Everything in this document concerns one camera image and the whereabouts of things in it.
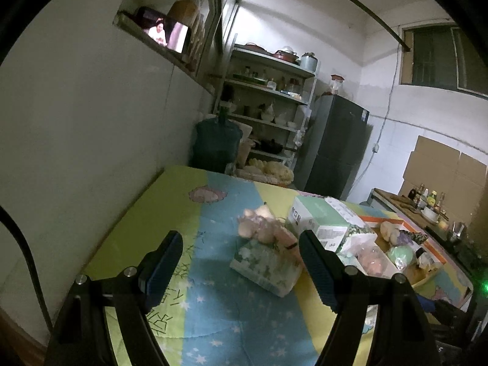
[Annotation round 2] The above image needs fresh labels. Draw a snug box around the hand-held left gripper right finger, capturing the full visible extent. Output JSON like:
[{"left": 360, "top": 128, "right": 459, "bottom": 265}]
[{"left": 298, "top": 230, "right": 437, "bottom": 366}]

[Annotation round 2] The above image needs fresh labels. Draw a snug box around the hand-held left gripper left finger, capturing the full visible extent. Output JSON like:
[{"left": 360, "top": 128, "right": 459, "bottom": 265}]
[{"left": 44, "top": 231, "right": 184, "bottom": 366}]

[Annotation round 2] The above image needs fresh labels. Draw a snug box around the pink tube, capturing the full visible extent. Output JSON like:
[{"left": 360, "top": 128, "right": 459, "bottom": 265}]
[{"left": 272, "top": 229, "right": 300, "bottom": 254}]

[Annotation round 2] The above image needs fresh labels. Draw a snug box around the small pale tissue pack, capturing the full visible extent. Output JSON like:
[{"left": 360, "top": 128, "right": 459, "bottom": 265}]
[{"left": 230, "top": 238, "right": 303, "bottom": 297}]

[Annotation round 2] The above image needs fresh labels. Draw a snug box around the pink soft item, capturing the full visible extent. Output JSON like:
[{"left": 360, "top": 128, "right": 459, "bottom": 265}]
[{"left": 356, "top": 246, "right": 397, "bottom": 277}]

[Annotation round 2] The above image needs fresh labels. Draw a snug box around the shallow cardboard box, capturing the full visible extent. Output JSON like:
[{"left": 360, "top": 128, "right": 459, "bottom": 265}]
[{"left": 358, "top": 213, "right": 447, "bottom": 288}]

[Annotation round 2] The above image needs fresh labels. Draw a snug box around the pink plush toy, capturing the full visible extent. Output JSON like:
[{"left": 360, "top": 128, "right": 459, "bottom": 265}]
[{"left": 238, "top": 206, "right": 285, "bottom": 245}]

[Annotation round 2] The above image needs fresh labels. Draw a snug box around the clear plastic snack bag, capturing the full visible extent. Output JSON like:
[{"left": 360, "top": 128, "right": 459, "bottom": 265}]
[{"left": 415, "top": 248, "right": 443, "bottom": 271}]

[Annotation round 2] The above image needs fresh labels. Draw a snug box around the cream teddy bear purple bow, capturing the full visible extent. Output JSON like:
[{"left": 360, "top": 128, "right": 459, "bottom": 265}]
[{"left": 379, "top": 221, "right": 416, "bottom": 248}]

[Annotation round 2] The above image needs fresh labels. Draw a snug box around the green white carton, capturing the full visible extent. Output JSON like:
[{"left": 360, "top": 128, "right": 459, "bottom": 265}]
[{"left": 287, "top": 196, "right": 357, "bottom": 252}]

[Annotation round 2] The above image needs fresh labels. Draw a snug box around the kitchen counter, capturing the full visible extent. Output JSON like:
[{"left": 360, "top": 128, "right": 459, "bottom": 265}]
[{"left": 370, "top": 188, "right": 481, "bottom": 275}]

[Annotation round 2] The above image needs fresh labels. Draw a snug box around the dark grey refrigerator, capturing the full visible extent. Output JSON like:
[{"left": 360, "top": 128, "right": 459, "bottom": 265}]
[{"left": 295, "top": 95, "right": 370, "bottom": 201}]

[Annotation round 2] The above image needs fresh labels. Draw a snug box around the black wok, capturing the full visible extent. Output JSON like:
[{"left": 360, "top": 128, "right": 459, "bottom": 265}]
[{"left": 259, "top": 137, "right": 296, "bottom": 153}]

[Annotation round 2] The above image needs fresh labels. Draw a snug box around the blue water jug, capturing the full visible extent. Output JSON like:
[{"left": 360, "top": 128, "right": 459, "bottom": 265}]
[{"left": 192, "top": 107, "right": 242, "bottom": 172}]

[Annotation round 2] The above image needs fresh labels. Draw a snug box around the white sack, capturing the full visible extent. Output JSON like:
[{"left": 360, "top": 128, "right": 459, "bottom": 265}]
[{"left": 229, "top": 120, "right": 254, "bottom": 161}]

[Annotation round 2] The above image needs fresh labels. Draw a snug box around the pale blue enamel pot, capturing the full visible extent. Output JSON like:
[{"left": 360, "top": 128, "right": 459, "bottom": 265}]
[{"left": 300, "top": 51, "right": 319, "bottom": 72}]

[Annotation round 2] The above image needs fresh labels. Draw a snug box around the red pot with lid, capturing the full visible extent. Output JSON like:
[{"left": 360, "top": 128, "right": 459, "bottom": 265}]
[{"left": 274, "top": 48, "right": 300, "bottom": 63}]

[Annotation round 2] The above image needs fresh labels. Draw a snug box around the white metal shelf rack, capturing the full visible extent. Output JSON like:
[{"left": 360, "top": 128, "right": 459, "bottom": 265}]
[{"left": 219, "top": 46, "right": 319, "bottom": 168}]

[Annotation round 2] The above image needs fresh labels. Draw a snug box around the phone with lit screen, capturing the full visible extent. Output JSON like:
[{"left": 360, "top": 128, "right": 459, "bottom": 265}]
[{"left": 136, "top": 6, "right": 191, "bottom": 53}]

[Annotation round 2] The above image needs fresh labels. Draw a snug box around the window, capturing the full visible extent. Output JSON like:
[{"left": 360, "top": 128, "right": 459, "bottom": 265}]
[{"left": 400, "top": 23, "right": 488, "bottom": 96}]

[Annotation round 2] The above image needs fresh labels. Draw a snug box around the curved metal rod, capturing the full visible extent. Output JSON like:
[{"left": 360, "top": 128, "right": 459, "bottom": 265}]
[{"left": 293, "top": 0, "right": 412, "bottom": 52}]

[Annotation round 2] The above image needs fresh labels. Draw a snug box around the black cable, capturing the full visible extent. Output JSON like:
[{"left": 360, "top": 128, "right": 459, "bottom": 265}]
[{"left": 0, "top": 204, "right": 54, "bottom": 332}]

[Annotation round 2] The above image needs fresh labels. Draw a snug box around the cardboard sheet on wall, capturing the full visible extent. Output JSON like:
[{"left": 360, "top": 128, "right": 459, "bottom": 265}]
[{"left": 398, "top": 135, "right": 488, "bottom": 225}]

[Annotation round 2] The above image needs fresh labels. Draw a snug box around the white wall cable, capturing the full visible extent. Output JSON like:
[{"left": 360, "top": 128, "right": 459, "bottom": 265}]
[{"left": 353, "top": 46, "right": 405, "bottom": 203}]

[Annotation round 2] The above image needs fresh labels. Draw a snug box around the sliding window frame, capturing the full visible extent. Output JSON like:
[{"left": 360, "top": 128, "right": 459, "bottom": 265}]
[{"left": 191, "top": 0, "right": 252, "bottom": 84}]

